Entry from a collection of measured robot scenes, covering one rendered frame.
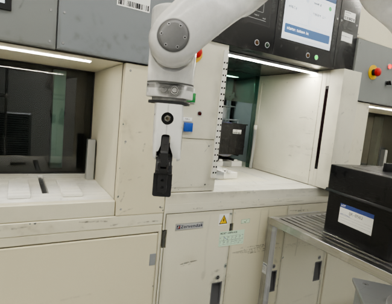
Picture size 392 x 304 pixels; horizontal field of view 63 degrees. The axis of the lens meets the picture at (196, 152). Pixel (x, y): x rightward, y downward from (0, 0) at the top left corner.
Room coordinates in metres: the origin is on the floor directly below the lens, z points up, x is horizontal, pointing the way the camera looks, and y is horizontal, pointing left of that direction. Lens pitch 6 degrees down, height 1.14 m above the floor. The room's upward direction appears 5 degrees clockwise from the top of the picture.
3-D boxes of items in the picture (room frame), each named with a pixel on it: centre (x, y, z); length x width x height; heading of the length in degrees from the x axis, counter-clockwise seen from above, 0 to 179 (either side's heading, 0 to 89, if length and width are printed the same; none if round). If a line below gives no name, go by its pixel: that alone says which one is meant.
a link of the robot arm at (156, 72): (0.58, 0.06, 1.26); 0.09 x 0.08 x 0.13; 5
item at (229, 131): (1.91, -0.13, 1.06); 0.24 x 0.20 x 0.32; 120
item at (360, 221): (1.11, -0.68, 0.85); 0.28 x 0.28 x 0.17; 22
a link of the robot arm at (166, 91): (0.59, 0.06, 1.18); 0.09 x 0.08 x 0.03; 5
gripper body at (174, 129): (0.59, 0.06, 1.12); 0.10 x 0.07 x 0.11; 5
